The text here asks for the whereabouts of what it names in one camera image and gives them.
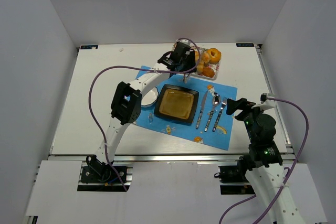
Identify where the long striped croissant bread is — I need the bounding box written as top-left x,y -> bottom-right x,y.
195,50 -> 204,74

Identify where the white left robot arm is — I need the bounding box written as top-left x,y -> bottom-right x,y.
88,38 -> 199,165

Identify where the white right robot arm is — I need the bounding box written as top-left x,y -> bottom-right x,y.
226,93 -> 305,223

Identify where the dark brown bread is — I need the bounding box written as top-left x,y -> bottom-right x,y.
202,67 -> 215,78

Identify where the small orange bun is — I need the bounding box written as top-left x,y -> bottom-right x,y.
202,51 -> 211,64

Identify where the floral serving tray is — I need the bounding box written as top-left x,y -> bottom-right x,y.
192,47 -> 221,80

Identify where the glazed bagel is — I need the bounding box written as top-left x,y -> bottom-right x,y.
206,48 -> 222,64

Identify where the black square plate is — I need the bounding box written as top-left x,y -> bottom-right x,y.
154,84 -> 199,124

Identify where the blue cartoon placemat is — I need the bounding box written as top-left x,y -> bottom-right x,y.
136,75 -> 238,150

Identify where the right blue corner label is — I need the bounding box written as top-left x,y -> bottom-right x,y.
236,42 -> 255,48

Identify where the blue corner label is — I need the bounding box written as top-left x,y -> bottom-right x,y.
80,45 -> 98,50
236,42 -> 255,48

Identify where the white scalloped bowl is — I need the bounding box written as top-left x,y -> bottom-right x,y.
141,87 -> 159,108

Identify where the left blue corner label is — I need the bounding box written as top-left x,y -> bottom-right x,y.
80,45 -> 98,50

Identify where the fork patterned handle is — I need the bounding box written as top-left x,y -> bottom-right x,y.
212,97 -> 227,132

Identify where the table knife patterned handle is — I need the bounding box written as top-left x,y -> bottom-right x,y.
195,90 -> 208,130

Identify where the spoon patterned handle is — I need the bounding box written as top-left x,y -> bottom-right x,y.
204,93 -> 221,132

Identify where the aluminium table frame rail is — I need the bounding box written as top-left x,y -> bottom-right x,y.
47,43 -> 299,163

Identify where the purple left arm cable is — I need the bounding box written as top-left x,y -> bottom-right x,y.
88,37 -> 203,192

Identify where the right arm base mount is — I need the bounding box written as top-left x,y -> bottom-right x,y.
214,155 -> 256,195

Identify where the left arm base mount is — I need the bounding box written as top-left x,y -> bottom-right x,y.
77,155 -> 131,192

